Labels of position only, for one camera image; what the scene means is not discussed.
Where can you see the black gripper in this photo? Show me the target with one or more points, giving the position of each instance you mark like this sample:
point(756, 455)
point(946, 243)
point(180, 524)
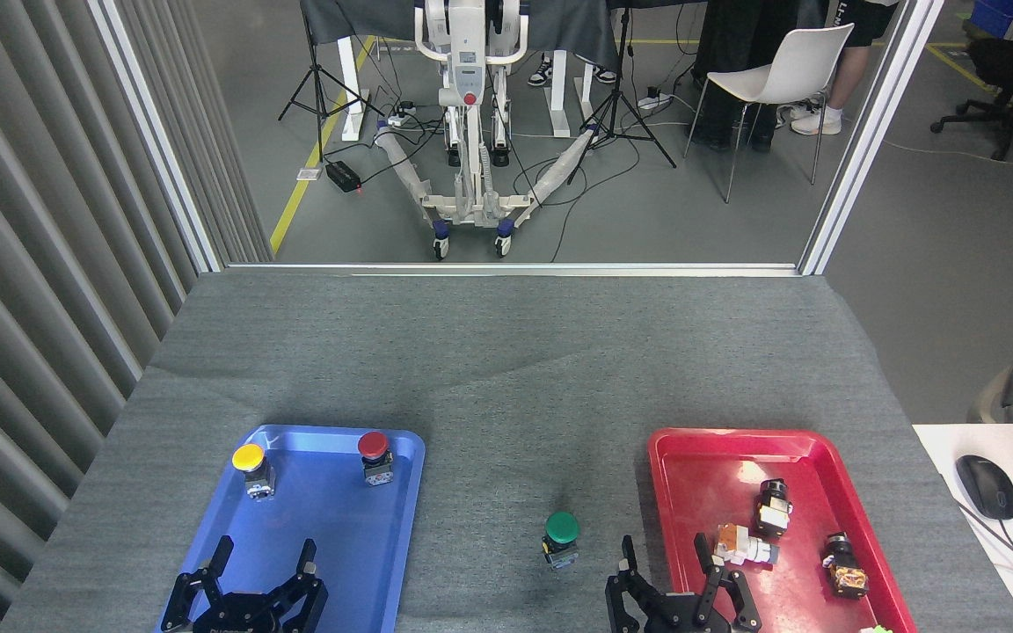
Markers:
point(238, 615)
point(687, 615)

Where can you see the green push button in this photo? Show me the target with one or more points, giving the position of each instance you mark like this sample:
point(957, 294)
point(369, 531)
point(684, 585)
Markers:
point(562, 527)

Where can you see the yellow push button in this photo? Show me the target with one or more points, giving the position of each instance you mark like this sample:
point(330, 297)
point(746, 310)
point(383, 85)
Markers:
point(249, 457)

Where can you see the red push button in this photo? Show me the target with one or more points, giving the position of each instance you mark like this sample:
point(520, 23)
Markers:
point(373, 446)

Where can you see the blue plastic tray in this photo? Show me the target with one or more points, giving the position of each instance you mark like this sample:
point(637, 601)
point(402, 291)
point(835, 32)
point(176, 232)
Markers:
point(339, 545)

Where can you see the red plastic tray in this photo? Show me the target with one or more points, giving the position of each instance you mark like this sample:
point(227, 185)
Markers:
point(717, 475)

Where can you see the small green object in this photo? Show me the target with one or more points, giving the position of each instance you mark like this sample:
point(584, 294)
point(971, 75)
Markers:
point(876, 629)

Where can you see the grey felt table cover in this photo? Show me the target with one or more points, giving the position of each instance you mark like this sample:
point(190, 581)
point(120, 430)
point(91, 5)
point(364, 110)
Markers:
point(506, 369)

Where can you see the white desk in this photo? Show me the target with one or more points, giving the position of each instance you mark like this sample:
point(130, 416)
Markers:
point(946, 448)

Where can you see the black computer mouse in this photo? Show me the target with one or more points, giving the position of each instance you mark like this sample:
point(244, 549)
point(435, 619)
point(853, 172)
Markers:
point(987, 486)

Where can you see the black power box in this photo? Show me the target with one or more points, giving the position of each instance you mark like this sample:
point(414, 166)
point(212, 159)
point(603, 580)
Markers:
point(342, 176)

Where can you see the white power strip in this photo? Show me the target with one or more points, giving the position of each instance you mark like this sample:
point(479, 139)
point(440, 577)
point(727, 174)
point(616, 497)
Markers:
point(401, 114)
point(654, 99)

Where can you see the black tripod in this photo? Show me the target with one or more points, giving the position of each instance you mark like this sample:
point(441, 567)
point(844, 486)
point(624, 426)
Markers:
point(320, 88)
point(619, 88)

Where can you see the person's black white shoe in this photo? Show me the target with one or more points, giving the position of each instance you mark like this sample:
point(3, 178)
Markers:
point(541, 74)
point(605, 76)

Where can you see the white plastic chair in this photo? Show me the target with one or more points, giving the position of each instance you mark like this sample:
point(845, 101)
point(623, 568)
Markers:
point(788, 70)

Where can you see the person in white shoes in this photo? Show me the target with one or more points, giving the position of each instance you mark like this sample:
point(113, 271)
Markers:
point(849, 79)

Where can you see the person in black shoes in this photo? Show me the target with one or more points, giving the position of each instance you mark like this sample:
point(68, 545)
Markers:
point(735, 44)

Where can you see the dark cloth covered table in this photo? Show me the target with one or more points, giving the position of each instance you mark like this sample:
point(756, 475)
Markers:
point(559, 26)

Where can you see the white wheeled stand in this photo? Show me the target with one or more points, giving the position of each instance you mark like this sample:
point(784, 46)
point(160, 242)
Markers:
point(464, 53)

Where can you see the black office chair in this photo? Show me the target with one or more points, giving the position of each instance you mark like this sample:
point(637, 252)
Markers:
point(1012, 70)

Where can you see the blue bin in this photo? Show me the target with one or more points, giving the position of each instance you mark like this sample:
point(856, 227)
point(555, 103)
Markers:
point(994, 16)

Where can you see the white orange switch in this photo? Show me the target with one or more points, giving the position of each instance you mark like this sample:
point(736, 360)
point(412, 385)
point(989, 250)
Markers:
point(739, 545)

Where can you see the black white switch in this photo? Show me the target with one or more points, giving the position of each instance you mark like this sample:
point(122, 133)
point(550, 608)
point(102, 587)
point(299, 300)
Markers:
point(773, 510)

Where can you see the black orange switch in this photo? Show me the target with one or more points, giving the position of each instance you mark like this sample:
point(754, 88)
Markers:
point(845, 571)

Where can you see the silver rail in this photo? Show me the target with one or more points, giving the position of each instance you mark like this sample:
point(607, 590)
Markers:
point(506, 269)

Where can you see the silver post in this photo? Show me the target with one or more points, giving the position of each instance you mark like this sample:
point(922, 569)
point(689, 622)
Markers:
point(867, 132)
point(155, 132)

